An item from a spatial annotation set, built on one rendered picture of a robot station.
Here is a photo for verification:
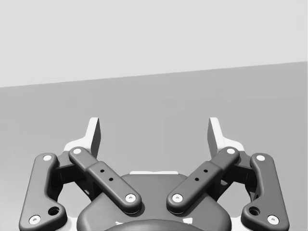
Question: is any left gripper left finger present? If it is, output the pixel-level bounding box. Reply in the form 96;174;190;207
19;117;143;231

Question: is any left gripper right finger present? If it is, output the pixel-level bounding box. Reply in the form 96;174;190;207
166;117;290;231

